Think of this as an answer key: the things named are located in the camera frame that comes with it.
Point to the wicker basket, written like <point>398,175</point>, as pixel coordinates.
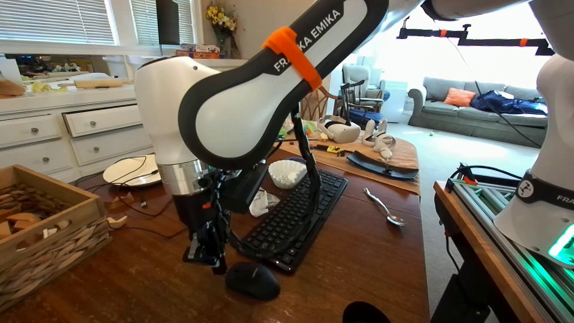
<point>60,252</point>

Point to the white window blinds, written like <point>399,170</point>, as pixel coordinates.
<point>55,21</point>

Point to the white drawer cabinet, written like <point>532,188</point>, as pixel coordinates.
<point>102,120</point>

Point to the yellow flower vase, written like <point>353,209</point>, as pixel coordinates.
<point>222,21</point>

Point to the crumpled white tissue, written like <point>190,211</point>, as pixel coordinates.
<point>263,202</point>

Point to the white round plate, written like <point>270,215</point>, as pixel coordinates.
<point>129,173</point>

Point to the orange cushion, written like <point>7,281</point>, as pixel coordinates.
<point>460,98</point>

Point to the hex key set yellow label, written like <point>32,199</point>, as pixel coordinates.
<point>329,148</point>

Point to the grey armchair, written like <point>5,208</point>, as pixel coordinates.
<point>360,78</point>

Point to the black computer keyboard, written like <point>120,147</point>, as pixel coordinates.
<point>326,191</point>

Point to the black overhead camera rig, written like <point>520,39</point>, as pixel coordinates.
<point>466,35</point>

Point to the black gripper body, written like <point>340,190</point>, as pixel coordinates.
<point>191,213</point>

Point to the black computer mouse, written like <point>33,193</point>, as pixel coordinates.
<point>254,281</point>

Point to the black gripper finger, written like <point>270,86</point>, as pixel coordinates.
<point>195,252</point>
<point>220,261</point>

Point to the white VR headset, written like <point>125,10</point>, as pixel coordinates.
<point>344,132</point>

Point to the silver metal spoon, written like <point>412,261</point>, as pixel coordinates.
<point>396,220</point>

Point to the tan flat board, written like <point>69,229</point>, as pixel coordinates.
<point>335,163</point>

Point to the blue blanket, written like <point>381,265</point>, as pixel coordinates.
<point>503,103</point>

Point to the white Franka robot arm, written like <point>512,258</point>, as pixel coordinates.
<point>240,114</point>

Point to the small wooden block piece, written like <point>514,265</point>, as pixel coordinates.
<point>118,222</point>

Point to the round wooden board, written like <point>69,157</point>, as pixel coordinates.
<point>407,156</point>

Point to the white VR controller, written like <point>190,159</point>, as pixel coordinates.
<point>383,147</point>

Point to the grey sofa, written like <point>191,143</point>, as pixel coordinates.
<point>455,118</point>

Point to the robot stand with green light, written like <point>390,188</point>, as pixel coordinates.
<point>478,252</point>

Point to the black round bowl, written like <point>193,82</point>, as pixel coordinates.
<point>367,315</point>

